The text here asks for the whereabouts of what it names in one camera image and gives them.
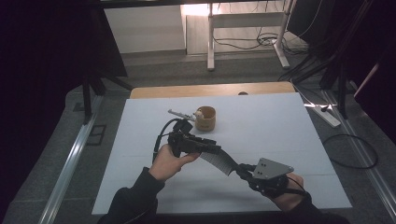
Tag black curtain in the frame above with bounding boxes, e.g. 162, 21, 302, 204
287, 0, 396, 146
0, 0, 129, 214

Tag silver metal floor rail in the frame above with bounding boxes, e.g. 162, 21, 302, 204
321, 90, 396, 220
38, 94, 105, 224

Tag person's left hand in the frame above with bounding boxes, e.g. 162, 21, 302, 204
148, 143, 201, 183

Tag right hand-held gripper cable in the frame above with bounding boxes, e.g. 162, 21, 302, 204
285, 175, 311, 198

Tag black cables under desk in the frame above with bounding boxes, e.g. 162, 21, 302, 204
212, 0, 309, 55

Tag black looped floor cable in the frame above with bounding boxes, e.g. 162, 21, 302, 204
322, 133, 379, 171

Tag round wooden cup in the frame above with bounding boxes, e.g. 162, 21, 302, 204
194, 105, 217, 132

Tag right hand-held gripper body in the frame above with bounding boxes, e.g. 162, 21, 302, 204
247, 157, 295, 200

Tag black metal stand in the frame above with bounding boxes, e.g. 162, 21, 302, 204
81, 69, 134, 126
278, 46, 359, 120

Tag hand-held gripper cable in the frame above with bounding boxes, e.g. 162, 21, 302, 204
151, 118, 179, 163
285, 175, 311, 198

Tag white desk frame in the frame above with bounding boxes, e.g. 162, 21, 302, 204
206, 0, 297, 72

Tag white foam board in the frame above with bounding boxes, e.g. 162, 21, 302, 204
92, 92, 353, 217

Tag person's right hand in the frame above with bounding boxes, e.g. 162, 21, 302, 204
270, 172, 312, 213

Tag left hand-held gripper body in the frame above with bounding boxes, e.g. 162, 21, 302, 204
167, 108, 207, 159

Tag left hand-held gripper cable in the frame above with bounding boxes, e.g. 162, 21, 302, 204
151, 118, 179, 163

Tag black comb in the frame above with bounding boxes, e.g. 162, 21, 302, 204
199, 148, 247, 177

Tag white power strip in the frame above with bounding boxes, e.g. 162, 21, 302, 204
312, 105, 342, 129

